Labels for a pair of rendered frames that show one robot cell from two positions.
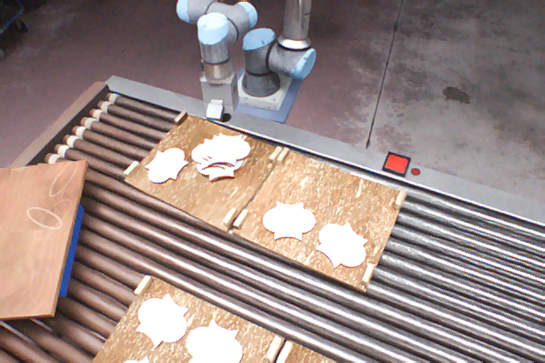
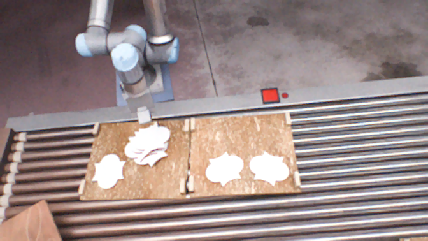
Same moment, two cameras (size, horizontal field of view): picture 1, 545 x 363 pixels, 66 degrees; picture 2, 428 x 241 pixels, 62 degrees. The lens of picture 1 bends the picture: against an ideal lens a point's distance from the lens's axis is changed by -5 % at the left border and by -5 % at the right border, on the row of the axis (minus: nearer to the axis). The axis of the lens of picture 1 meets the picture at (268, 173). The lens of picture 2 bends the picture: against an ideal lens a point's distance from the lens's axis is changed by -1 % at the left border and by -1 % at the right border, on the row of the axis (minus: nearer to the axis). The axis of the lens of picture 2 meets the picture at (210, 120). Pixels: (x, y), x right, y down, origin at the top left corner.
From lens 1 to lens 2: 32 cm
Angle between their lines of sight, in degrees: 16
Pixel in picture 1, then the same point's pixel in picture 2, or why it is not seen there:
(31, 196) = not seen: outside the picture
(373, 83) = (195, 36)
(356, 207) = (262, 138)
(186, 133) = (108, 139)
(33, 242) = not seen: outside the picture
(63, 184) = (37, 229)
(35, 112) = not seen: outside the picture
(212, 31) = (128, 60)
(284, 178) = (202, 140)
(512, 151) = (312, 46)
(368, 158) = (249, 100)
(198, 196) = (149, 182)
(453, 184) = (313, 93)
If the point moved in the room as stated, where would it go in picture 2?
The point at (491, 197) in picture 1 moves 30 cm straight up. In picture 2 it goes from (341, 91) to (356, 39)
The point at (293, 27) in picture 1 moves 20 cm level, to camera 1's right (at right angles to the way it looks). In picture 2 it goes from (158, 27) to (199, 6)
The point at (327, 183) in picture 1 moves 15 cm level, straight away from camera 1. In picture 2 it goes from (234, 130) to (220, 104)
